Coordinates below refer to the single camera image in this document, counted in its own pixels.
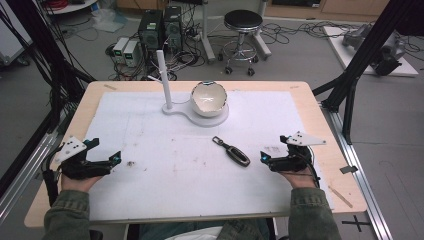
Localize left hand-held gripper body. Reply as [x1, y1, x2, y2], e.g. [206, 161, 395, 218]
[54, 135, 115, 181]

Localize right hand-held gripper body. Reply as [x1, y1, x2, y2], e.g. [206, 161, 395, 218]
[267, 130, 328, 174]

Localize black car key fob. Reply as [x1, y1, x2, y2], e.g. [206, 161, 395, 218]
[211, 135, 251, 168]

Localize white eggshell-shaped bowl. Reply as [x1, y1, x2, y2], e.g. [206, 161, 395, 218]
[190, 80, 229, 118]

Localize person's left hand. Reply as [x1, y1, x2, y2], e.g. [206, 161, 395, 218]
[59, 172, 103, 194]

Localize person's right hand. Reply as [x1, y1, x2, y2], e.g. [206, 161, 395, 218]
[279, 167, 318, 190]

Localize wooden table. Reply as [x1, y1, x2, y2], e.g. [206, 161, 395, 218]
[23, 80, 368, 229]

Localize thin wooden stick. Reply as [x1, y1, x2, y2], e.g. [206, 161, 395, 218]
[327, 185, 354, 209]

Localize white table mat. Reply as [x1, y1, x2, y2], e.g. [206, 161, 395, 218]
[84, 90, 335, 224]

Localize white power supply unit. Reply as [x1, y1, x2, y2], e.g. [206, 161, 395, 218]
[122, 40, 140, 68]
[112, 36, 130, 65]

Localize white floor board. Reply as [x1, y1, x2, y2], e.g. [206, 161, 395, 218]
[322, 25, 420, 78]

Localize clear plastic bag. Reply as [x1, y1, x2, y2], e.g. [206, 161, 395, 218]
[90, 7, 129, 34]

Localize black round stool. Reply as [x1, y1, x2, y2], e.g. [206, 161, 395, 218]
[217, 9, 265, 77]

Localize black computer tower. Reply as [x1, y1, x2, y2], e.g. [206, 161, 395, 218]
[162, 5, 184, 52]
[137, 9, 165, 52]

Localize grey robot device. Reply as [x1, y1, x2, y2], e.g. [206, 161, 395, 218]
[341, 23, 407, 77]

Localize round white table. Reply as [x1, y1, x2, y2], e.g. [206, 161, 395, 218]
[45, 0, 100, 15]

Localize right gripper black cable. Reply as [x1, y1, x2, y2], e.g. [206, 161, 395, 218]
[300, 145, 322, 190]

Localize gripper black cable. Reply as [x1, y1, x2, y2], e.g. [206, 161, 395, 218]
[41, 143, 65, 208]
[300, 145, 322, 190]

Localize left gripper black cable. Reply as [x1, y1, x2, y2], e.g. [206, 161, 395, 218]
[41, 143, 65, 208]

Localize aluminium rail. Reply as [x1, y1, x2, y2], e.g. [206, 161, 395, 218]
[319, 101, 395, 240]
[0, 111, 73, 225]

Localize white stand with post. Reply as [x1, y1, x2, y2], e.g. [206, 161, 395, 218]
[147, 49, 230, 129]

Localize black metal frame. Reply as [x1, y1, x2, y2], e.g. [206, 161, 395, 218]
[0, 0, 96, 134]
[312, 0, 424, 146]

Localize black floor cables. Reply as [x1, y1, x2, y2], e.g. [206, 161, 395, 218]
[259, 20, 368, 46]

